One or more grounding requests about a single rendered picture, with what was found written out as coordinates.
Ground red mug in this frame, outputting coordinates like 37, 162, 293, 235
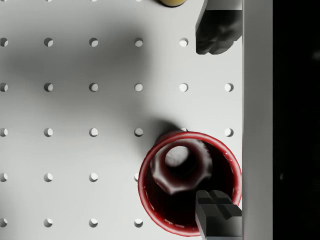
137, 130, 243, 237

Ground flat-sided can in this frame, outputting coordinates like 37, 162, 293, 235
158, 0, 187, 8

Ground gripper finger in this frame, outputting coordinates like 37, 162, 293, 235
195, 189, 243, 240
195, 0, 244, 56

